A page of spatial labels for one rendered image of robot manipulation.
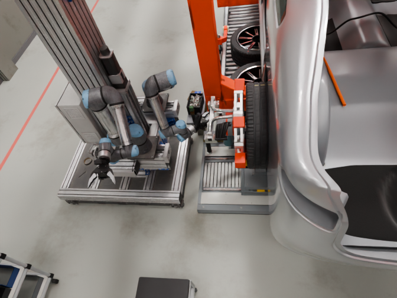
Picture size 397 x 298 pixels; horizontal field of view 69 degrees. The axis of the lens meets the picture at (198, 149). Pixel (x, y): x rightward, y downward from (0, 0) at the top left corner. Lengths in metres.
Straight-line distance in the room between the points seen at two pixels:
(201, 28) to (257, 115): 0.78
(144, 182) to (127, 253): 0.67
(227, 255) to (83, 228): 1.45
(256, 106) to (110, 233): 1.88
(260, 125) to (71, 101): 1.38
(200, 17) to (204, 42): 0.20
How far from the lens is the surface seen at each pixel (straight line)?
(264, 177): 2.72
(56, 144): 4.02
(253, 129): 1.93
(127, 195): 2.86
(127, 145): 1.91
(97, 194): 3.01
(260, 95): 2.02
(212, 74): 2.51
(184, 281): 2.33
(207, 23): 2.24
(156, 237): 2.85
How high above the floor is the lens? 2.58
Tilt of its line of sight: 53 degrees down
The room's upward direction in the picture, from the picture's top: 15 degrees counter-clockwise
